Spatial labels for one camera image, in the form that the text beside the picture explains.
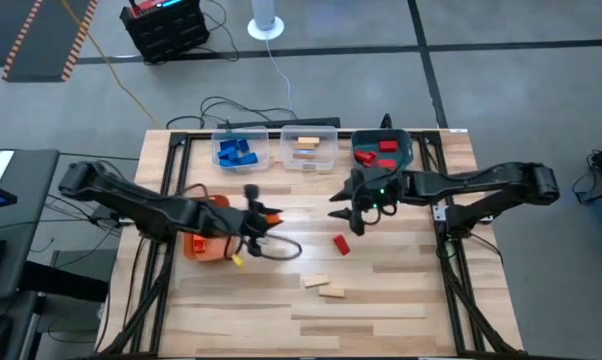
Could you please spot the clear plastic bin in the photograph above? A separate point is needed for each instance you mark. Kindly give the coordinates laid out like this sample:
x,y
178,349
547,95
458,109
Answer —
x,y
331,150
261,145

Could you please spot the orange plastic bin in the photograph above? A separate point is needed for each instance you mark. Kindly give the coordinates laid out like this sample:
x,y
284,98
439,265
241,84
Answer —
x,y
211,252

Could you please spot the orange block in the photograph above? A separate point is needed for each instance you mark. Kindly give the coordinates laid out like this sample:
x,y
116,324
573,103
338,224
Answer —
x,y
275,219

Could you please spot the black table frame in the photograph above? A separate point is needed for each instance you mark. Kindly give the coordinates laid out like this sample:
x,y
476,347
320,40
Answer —
x,y
177,139

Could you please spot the blue small lego brick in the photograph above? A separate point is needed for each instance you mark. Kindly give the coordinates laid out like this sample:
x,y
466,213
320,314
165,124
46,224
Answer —
x,y
227,163

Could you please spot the wooden block with green print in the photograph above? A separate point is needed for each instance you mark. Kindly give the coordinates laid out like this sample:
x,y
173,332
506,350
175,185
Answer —
x,y
331,292

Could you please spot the white round-base stand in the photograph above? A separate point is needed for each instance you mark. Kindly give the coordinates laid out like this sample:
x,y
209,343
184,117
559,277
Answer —
x,y
266,27

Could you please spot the silver aluminium bracket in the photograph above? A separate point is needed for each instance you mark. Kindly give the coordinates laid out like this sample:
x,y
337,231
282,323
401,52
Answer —
x,y
440,214

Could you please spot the blue long lego brick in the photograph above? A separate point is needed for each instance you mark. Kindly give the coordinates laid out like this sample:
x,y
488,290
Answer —
x,y
248,159

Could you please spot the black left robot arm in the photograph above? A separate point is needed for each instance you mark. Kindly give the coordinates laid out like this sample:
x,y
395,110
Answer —
x,y
131,200

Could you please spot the white paper bin label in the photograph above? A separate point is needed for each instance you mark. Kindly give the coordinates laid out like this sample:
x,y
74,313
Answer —
x,y
309,167

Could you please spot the red rectangular wooden block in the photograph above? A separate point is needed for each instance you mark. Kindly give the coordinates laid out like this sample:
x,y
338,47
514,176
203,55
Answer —
x,y
388,146

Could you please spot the black power strip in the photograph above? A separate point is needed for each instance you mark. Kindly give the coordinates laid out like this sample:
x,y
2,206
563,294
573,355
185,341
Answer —
x,y
281,123

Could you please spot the dark green plastic bin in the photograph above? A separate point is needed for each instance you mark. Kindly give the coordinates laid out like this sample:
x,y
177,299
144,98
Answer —
x,y
406,150

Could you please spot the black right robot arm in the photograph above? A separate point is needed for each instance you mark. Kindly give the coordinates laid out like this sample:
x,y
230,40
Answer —
x,y
481,180

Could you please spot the wooden block with blue print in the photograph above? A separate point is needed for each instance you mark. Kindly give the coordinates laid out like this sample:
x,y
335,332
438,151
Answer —
x,y
316,280

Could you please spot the orange lego brick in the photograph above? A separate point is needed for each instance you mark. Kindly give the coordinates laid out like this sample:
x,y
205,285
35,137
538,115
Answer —
x,y
199,244

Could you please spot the black desk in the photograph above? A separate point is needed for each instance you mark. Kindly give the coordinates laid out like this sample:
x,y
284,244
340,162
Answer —
x,y
31,225

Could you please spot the red arch wooden block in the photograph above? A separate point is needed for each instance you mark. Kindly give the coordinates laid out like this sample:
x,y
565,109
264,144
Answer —
x,y
365,157

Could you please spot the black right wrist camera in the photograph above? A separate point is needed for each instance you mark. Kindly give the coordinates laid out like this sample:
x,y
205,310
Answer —
x,y
366,200

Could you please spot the plain wooden block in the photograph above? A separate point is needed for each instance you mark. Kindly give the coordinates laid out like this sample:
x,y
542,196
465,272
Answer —
x,y
303,147
308,140

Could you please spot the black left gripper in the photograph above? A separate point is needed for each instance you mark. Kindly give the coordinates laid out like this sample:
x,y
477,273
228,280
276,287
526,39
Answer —
x,y
248,222

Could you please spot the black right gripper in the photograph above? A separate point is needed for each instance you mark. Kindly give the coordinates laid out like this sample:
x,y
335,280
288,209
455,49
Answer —
x,y
388,187

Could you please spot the black hazard-striped floor mat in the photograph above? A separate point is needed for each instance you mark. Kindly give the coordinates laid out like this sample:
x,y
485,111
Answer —
x,y
41,35

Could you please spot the red lego brick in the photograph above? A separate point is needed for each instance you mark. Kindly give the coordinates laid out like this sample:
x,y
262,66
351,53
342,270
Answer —
x,y
341,244

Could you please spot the black crate with red top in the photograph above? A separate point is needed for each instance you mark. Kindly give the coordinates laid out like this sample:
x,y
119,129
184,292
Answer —
x,y
166,35

